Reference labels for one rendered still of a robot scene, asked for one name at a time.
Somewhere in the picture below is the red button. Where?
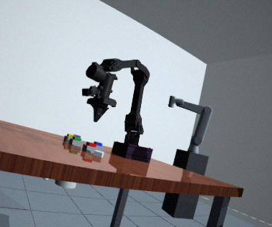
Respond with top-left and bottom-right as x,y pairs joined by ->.
82,142 -> 99,153

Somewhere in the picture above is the yellow button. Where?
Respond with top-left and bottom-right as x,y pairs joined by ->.
64,134 -> 75,142

